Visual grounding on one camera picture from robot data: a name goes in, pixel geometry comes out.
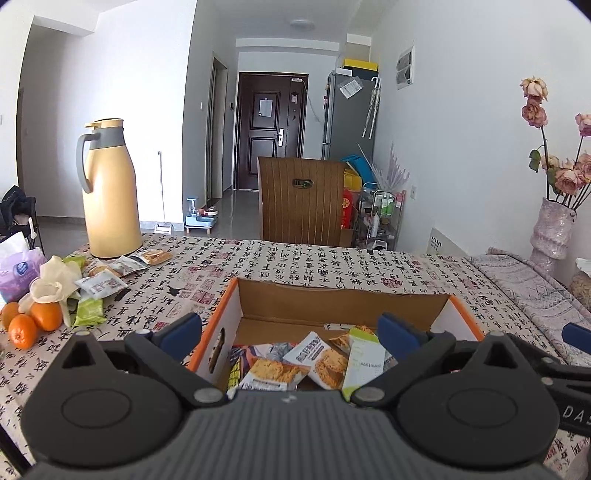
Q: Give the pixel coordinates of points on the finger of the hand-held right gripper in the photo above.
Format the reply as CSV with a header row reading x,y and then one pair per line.
x,y
577,336

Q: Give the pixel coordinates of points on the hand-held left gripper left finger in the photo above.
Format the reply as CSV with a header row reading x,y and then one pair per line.
x,y
182,332

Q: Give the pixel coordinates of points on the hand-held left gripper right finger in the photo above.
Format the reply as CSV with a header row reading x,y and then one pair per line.
x,y
397,334

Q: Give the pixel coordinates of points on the white green snack packet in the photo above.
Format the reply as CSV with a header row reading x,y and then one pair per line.
x,y
364,367

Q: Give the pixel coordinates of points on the small cracker snack packet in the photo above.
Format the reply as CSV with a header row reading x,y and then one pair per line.
x,y
341,342

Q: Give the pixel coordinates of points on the red orange cardboard box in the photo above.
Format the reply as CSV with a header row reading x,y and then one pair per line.
x,y
323,304

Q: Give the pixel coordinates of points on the white cracker snack packet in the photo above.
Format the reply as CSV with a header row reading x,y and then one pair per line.
x,y
318,357

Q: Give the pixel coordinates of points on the silver grey snack packet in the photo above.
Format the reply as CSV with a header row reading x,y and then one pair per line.
x,y
277,351

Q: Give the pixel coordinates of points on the wide orange cracker packet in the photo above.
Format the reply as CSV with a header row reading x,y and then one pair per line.
x,y
272,371

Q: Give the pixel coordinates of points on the jar with white lid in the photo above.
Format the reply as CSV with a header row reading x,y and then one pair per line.
x,y
582,281

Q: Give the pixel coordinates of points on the folded grey patterned cloth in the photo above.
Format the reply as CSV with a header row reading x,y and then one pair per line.
x,y
521,295

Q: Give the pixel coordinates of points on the white grey snack packet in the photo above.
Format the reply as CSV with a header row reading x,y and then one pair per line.
x,y
127,265

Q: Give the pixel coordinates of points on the white red print snack packet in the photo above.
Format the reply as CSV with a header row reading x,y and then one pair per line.
x,y
101,284

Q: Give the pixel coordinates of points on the light green snack packet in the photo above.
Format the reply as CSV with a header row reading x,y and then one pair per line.
x,y
76,262
87,311

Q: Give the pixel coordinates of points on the pink glitter vase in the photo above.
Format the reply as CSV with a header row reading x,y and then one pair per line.
x,y
551,230

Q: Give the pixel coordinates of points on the small beige snack packet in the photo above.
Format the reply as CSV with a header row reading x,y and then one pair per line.
x,y
94,267

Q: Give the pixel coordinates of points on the pet water fountain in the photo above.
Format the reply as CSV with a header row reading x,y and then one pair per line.
x,y
199,219

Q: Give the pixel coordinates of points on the white mop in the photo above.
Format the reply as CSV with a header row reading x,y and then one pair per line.
x,y
161,198

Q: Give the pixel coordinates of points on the red gift box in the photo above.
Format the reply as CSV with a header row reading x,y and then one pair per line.
x,y
351,205

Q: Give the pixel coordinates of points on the orange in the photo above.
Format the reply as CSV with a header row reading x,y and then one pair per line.
x,y
8,314
46,315
23,331

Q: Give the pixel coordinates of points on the cream cloth flower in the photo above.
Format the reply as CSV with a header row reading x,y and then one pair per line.
x,y
51,281

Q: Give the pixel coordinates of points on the yellow thermos jug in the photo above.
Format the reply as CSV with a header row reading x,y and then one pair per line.
x,y
111,198

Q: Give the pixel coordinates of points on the dried pink rose bouquet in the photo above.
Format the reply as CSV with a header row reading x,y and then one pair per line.
x,y
568,177

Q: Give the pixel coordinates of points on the wooden chair back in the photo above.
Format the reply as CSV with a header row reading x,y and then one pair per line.
x,y
281,207

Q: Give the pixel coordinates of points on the yellow plastic container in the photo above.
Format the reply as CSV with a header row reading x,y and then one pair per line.
x,y
352,177

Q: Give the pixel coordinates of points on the pale purple dried stems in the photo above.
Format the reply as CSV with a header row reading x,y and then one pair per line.
x,y
392,168

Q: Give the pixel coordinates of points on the purple tissue pack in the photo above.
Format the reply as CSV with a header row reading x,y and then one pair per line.
x,y
18,274

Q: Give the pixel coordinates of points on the blue plastic bin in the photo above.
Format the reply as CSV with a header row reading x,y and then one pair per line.
x,y
358,164

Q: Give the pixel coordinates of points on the white plastic bag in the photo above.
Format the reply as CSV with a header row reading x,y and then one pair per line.
x,y
14,244

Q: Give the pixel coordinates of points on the dark brown door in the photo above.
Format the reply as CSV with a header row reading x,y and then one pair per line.
x,y
244,152

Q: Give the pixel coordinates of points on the black bag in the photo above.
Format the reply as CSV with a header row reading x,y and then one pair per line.
x,y
16,207

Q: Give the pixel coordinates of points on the grey refrigerator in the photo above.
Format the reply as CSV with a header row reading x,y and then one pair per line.
x,y
346,129

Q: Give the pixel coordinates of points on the white folded umbrella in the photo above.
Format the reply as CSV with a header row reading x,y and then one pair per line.
x,y
373,108

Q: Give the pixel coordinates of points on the white paper notice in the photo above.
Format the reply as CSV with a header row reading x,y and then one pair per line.
x,y
266,107

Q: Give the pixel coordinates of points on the paper sheet in sleeve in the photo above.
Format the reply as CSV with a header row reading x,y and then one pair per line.
x,y
351,87

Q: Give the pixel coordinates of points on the yellow box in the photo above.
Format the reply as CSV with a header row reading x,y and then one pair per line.
x,y
361,63

